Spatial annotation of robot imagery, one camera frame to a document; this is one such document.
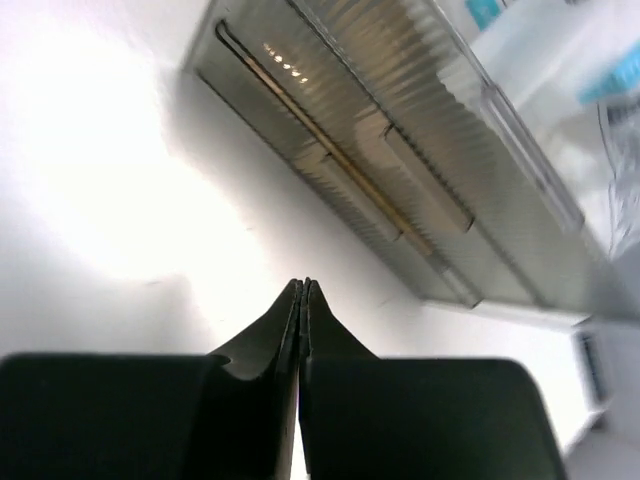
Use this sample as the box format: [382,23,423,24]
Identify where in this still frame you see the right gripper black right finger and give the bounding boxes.
[299,279,566,479]

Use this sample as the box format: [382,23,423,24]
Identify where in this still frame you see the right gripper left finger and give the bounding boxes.
[1,280,303,479]

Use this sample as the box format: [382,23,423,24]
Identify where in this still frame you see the clear acrylic organizer box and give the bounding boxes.
[189,1,639,317]

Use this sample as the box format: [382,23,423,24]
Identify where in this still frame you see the beige rose-gold lipstick pen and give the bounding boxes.
[243,56,435,257]

